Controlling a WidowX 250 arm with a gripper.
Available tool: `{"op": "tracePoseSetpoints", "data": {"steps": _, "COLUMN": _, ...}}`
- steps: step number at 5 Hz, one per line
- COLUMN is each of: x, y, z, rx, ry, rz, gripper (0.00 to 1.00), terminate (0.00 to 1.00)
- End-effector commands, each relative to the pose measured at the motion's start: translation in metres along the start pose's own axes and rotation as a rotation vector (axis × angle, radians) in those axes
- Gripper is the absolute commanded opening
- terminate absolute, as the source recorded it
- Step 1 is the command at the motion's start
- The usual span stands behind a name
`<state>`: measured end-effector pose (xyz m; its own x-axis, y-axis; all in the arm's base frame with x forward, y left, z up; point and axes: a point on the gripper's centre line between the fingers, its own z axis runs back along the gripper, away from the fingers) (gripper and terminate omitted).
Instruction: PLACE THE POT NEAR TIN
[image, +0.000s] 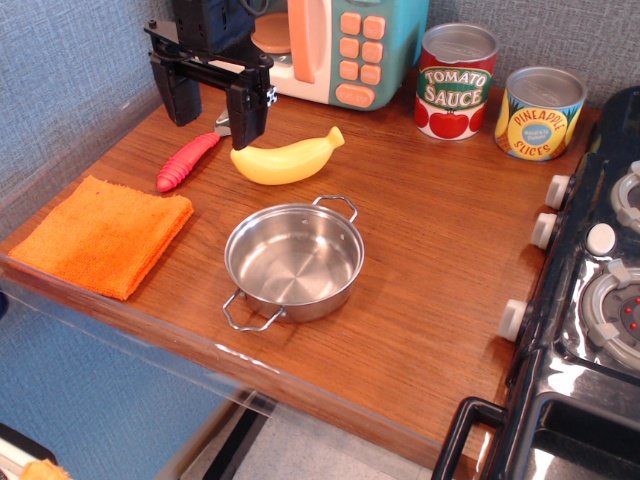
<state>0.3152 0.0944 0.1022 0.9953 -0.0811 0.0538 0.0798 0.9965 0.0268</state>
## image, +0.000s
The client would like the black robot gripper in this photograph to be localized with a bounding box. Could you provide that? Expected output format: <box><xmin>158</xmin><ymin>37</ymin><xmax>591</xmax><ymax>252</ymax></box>
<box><xmin>144</xmin><ymin>1</ymin><xmax>277</xmax><ymax>150</ymax></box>

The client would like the stainless steel pot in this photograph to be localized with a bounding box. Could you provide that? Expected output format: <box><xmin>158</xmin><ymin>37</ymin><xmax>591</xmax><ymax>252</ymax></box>
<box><xmin>222</xmin><ymin>195</ymin><xmax>365</xmax><ymax>332</ymax></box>

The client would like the tomato sauce tin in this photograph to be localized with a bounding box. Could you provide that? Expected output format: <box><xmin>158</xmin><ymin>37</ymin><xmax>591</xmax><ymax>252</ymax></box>
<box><xmin>414</xmin><ymin>23</ymin><xmax>499</xmax><ymax>141</ymax></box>

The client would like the pineapple slices tin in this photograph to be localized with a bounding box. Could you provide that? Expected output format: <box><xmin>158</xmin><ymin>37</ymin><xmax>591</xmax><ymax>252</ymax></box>
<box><xmin>494</xmin><ymin>66</ymin><xmax>587</xmax><ymax>162</ymax></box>

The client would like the yellow toy banana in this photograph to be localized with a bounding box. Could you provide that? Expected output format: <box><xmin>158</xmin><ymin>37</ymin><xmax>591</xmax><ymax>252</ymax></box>
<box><xmin>230</xmin><ymin>126</ymin><xmax>345</xmax><ymax>186</ymax></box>

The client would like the toy microwave oven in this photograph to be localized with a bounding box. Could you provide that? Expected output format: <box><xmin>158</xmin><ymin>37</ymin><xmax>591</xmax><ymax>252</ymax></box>
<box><xmin>251</xmin><ymin>0</ymin><xmax>429</xmax><ymax>111</ymax></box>

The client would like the orange folded cloth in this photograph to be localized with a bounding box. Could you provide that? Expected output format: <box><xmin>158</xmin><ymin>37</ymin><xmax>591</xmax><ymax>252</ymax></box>
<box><xmin>9</xmin><ymin>176</ymin><xmax>194</xmax><ymax>301</ymax></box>

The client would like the black toy stove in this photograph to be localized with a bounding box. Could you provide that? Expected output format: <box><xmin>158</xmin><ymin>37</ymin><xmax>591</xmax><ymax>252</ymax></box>
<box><xmin>433</xmin><ymin>87</ymin><xmax>639</xmax><ymax>479</ymax></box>

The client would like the red handled metal spoon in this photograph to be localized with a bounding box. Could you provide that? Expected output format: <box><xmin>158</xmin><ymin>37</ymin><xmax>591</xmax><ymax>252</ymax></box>
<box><xmin>156</xmin><ymin>110</ymin><xmax>231</xmax><ymax>193</ymax></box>

